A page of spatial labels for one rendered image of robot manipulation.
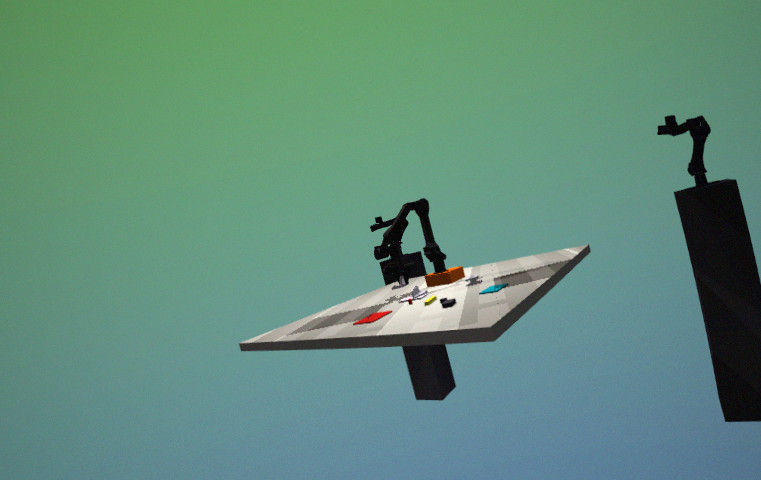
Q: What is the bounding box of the teal flat plate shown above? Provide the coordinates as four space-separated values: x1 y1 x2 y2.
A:
479 283 508 294

